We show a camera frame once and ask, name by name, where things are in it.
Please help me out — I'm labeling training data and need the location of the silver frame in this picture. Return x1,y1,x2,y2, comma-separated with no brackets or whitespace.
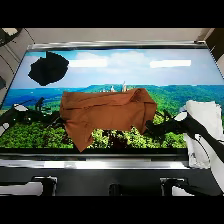
0,39,224,197

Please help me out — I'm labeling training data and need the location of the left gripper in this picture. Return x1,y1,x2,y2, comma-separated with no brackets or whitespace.
45,111,65,130

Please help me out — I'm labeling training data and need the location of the white garment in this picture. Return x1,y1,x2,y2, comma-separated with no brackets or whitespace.
180,99,224,170

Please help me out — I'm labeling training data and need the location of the black garment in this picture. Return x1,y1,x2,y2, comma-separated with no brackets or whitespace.
27,50,70,87

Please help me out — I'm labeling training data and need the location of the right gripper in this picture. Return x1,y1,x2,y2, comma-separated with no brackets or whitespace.
144,117,165,138

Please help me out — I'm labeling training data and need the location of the brown T-shirt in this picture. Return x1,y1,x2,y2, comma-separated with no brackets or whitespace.
59,87,158,153

